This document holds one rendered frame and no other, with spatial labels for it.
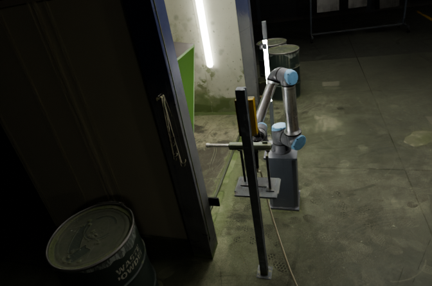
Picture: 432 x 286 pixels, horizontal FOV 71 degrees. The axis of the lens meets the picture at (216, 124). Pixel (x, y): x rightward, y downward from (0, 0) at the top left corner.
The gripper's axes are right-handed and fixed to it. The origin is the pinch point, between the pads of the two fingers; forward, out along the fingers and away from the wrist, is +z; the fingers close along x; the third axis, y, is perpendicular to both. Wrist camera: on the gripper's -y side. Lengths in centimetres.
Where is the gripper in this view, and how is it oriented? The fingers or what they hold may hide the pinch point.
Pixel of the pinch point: (254, 148)
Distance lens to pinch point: 222.7
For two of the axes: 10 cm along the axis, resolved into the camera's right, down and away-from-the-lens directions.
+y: 1.6, 8.8, 4.5
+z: -2.7, 4.8, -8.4
